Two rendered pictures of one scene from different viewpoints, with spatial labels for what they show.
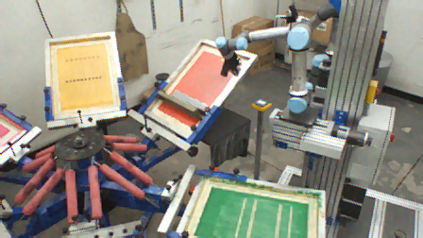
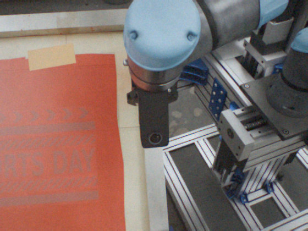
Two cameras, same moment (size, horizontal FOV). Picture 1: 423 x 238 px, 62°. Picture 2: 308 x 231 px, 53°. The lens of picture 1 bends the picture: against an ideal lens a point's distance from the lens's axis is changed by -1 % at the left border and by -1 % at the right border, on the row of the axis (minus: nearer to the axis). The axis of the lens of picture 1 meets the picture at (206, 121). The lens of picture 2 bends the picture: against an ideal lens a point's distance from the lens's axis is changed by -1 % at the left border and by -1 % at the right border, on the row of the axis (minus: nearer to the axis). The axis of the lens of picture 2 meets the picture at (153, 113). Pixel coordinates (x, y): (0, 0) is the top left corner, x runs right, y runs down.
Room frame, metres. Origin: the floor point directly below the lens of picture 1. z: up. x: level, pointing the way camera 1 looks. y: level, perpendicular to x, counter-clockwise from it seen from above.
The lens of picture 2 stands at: (1.99, 0.11, 1.93)
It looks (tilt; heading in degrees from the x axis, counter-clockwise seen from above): 50 degrees down; 309
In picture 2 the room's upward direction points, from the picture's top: straight up
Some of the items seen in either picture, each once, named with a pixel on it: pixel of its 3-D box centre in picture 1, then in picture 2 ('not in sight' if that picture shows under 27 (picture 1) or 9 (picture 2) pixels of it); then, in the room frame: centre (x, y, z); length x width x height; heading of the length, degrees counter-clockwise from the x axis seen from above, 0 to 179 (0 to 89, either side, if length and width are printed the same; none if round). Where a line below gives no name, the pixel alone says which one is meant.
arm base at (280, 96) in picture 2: (300, 107); (297, 86); (2.06, -0.64, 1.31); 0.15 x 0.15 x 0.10
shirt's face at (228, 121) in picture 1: (211, 121); not in sight; (2.47, -0.05, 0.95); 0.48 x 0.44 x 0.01; 134
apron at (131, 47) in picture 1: (126, 40); not in sight; (4.22, 0.95, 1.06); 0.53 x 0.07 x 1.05; 134
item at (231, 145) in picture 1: (228, 146); not in sight; (2.34, -0.17, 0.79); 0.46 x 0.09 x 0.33; 134
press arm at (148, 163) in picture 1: (166, 153); not in sight; (2.13, 0.31, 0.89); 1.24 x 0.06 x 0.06; 134
